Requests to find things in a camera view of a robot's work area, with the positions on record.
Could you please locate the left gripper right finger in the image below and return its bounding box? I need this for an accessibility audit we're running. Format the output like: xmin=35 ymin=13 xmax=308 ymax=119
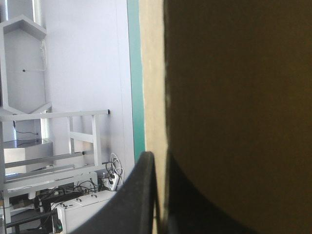
xmin=163 ymin=147 xmax=260 ymax=234

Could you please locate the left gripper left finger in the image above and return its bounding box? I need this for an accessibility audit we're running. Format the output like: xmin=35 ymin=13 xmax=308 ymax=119
xmin=70 ymin=150 xmax=158 ymax=234

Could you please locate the brown cardboard box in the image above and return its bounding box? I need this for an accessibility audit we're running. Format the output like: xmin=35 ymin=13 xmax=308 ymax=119
xmin=138 ymin=0 xmax=312 ymax=234

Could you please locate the white power strip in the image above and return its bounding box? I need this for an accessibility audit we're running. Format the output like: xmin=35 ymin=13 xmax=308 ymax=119
xmin=101 ymin=174 xmax=120 ymax=191

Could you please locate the grey metal cabinet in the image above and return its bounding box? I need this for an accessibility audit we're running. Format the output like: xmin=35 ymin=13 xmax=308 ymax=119
xmin=1 ymin=138 xmax=54 ymax=174

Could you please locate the white case with black handles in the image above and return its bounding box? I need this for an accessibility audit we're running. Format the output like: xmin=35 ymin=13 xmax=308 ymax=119
xmin=55 ymin=190 xmax=118 ymax=234

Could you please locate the white metal table frame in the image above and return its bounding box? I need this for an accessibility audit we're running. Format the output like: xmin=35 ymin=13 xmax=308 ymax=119
xmin=0 ymin=109 xmax=113 ymax=176

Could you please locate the white hexagonal wall shelf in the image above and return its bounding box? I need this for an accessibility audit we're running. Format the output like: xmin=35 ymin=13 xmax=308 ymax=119
xmin=0 ymin=14 xmax=53 ymax=116

